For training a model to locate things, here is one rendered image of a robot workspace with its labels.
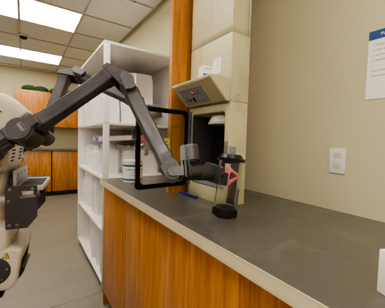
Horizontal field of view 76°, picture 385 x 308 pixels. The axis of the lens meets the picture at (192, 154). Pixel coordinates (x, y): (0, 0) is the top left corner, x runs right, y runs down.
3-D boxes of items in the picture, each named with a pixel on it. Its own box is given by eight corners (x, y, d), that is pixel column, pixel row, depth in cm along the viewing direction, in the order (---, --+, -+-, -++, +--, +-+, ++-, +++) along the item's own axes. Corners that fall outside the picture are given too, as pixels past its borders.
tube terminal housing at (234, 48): (221, 189, 151) (225, 61, 147) (263, 200, 124) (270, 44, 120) (187, 193, 137) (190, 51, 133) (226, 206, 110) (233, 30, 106)
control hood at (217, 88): (189, 107, 135) (190, 89, 134) (230, 101, 108) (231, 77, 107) (171, 105, 128) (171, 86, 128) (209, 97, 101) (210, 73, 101)
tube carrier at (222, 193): (226, 206, 105) (232, 156, 104) (244, 214, 96) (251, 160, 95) (205, 208, 99) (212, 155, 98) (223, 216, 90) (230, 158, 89)
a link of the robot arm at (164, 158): (120, 90, 98) (115, 74, 88) (133, 85, 100) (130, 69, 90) (167, 186, 90) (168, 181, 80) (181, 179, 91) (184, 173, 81)
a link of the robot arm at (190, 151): (166, 181, 90) (167, 176, 82) (164, 151, 93) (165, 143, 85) (198, 179, 92) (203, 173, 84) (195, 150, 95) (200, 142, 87)
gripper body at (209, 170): (208, 162, 97) (192, 161, 93) (224, 167, 88) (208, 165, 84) (205, 179, 97) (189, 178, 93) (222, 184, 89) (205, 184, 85)
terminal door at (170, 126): (186, 184, 135) (188, 110, 133) (135, 190, 116) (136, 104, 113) (185, 184, 135) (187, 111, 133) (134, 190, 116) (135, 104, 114)
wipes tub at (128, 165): (137, 179, 179) (138, 158, 178) (145, 182, 168) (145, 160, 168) (120, 180, 172) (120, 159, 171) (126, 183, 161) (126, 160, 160)
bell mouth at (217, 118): (226, 126, 138) (227, 117, 138) (250, 125, 123) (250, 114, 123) (200, 124, 128) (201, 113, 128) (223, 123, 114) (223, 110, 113)
